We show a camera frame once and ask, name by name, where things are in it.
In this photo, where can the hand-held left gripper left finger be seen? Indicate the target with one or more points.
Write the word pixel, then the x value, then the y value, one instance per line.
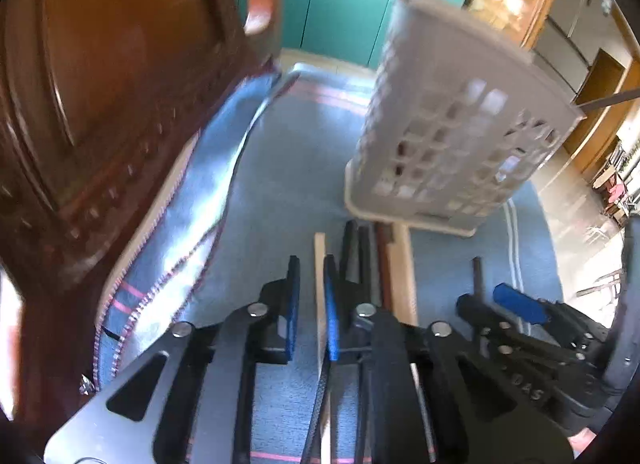
pixel 292 304

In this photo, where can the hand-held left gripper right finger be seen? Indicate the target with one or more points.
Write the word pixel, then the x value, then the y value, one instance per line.
pixel 330 314

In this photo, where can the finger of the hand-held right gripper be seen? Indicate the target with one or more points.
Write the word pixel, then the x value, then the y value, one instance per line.
pixel 500 339
pixel 520 301

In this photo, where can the light wooden chopstick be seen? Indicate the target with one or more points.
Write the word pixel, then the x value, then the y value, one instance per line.
pixel 320 294

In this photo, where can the dark brown chopstick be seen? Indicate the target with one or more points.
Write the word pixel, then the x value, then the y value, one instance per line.
pixel 478 276

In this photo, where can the reddish brown belt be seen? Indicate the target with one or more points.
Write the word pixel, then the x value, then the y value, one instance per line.
pixel 383 269

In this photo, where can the grey plastic utensil basket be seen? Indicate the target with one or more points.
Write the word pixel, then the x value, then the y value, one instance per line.
pixel 440 94

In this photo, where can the small wooden stool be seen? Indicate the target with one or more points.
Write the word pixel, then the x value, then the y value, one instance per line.
pixel 600 286

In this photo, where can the blue striped cloth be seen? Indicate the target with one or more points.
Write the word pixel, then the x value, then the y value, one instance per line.
pixel 280 169

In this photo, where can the cluttered shelf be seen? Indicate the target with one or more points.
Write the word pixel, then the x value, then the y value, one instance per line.
pixel 617 179

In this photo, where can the brown wooden door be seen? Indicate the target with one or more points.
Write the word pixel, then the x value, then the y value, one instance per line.
pixel 600 94

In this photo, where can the carved wooden chair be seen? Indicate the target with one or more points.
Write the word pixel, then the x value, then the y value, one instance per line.
pixel 125 94

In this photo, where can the white refrigerator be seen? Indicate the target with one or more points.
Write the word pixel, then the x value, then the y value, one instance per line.
pixel 575 29

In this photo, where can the teal cabinet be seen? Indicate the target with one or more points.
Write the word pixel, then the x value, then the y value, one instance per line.
pixel 340 4

